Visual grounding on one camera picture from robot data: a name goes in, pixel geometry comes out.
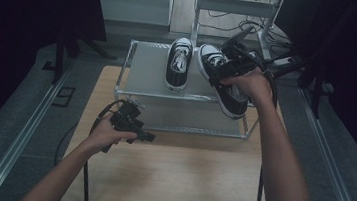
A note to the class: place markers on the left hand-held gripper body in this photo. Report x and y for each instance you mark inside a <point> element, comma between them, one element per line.
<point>126,118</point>

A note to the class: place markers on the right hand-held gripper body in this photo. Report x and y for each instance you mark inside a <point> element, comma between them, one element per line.
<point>236,61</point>

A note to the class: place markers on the black white canvas sneaker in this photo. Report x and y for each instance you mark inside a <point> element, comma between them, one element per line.
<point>178,63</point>
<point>226,92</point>

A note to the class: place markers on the grey metal shoe rack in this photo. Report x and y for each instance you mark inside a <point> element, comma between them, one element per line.
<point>149,74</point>

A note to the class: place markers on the person's left hand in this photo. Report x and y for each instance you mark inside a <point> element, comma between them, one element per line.
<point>104,134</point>

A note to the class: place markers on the person's right hand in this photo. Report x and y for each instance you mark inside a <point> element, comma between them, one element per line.
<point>251,86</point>

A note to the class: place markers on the white power strip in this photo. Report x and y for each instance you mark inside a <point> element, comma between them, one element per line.
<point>282,61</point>

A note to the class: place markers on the white metal stand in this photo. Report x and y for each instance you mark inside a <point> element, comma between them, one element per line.
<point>236,6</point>

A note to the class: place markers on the black tripod stand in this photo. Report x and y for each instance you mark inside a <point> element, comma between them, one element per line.
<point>66,48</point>

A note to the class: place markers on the dark curtain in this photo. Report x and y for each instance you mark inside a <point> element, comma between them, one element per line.
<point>351,65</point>
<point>23,30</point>

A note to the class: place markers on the aluminium floor rail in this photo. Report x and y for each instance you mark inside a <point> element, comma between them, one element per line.
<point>333,170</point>
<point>19,140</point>

